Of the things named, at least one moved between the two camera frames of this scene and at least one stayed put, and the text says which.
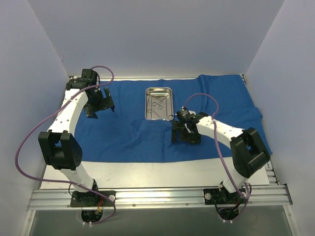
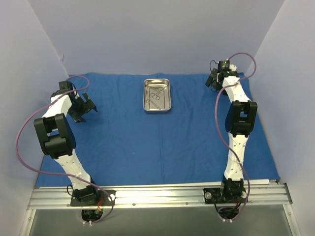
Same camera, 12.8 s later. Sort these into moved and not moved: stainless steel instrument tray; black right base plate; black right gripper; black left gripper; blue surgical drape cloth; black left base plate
Moved: black right gripper; blue surgical drape cloth; black left gripper; stainless steel instrument tray
Not moved: black left base plate; black right base plate
